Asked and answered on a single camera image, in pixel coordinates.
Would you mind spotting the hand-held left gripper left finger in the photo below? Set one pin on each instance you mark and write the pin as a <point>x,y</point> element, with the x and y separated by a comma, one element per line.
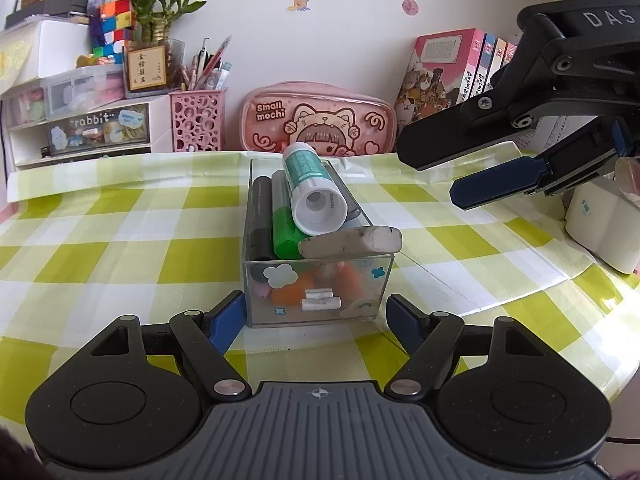
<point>227,319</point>

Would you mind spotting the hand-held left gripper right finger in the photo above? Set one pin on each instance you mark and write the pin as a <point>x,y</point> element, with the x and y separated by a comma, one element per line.
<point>404,321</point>

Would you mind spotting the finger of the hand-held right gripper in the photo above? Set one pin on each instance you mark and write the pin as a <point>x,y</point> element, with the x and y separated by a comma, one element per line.
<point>450,135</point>
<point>500,180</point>

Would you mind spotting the clear plastic organizer box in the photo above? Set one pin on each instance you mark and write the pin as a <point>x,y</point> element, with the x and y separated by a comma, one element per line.
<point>290,317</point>

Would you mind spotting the orange capped pink highlighter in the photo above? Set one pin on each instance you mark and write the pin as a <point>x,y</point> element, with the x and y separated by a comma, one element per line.
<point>292,287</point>

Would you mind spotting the white eraser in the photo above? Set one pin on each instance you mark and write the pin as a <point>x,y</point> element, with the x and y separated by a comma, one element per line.
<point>350,242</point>

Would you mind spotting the green capped highlighter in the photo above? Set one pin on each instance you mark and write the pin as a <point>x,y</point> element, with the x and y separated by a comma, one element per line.
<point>284,235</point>

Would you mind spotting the black marker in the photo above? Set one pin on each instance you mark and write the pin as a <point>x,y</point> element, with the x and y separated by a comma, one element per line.
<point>261,220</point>

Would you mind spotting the white and green glue stick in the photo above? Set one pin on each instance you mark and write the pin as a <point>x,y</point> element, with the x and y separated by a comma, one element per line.
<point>307,180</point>

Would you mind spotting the person's right hand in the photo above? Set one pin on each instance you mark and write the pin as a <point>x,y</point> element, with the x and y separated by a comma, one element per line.
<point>630,177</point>

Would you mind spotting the pink cat cover book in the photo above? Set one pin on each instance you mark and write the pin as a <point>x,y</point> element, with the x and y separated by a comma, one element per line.
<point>435,80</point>

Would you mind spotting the printed white paper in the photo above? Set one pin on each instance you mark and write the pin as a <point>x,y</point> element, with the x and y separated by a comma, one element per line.
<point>560,130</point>

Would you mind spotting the white plastic container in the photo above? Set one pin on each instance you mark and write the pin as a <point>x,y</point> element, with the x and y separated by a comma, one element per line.
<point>600,230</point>

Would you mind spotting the green checked tablecloth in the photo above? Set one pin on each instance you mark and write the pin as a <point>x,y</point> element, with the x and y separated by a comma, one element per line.
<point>125,240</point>

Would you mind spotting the pink cartoon pencil case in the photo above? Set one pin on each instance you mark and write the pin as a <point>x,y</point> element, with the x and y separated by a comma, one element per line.
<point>265,130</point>

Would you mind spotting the pink perforated pen holder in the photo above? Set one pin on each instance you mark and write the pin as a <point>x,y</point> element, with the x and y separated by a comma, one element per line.
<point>195,120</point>

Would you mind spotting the white desktop drawer organizer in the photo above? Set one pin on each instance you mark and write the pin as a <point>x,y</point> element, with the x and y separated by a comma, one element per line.
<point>160,120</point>

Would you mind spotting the bunch of pens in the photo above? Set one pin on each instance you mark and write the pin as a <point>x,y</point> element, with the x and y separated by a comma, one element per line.
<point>205,67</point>

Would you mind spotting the glass vase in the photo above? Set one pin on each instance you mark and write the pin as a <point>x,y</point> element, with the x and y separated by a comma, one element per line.
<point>175,62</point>

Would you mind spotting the wooden framed calligraphy plaque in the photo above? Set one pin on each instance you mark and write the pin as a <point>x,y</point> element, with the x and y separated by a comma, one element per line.
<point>145,67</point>

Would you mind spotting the clear small drawer unit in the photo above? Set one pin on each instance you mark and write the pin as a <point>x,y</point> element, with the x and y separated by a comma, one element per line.
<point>80,92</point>

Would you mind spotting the colourful puzzle cube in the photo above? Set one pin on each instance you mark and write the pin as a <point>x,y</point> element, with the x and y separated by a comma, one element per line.
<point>115,20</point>

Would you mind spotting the lucky bamboo plant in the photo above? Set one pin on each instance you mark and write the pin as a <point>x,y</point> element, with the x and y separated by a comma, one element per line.
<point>160,0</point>

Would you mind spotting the white storage box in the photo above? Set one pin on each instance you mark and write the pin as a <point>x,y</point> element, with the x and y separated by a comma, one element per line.
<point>60,45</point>

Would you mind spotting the yellow paper note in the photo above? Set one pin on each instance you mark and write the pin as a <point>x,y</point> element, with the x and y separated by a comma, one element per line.
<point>12,60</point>

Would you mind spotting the flat black box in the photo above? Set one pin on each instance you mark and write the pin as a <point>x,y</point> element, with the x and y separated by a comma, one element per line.
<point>50,7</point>

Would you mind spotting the round pink wall sticker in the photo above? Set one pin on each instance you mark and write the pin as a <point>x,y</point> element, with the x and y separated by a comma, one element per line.
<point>409,7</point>

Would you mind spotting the brown animal wall sticker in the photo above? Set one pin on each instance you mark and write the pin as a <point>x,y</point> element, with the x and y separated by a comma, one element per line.
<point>298,2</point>

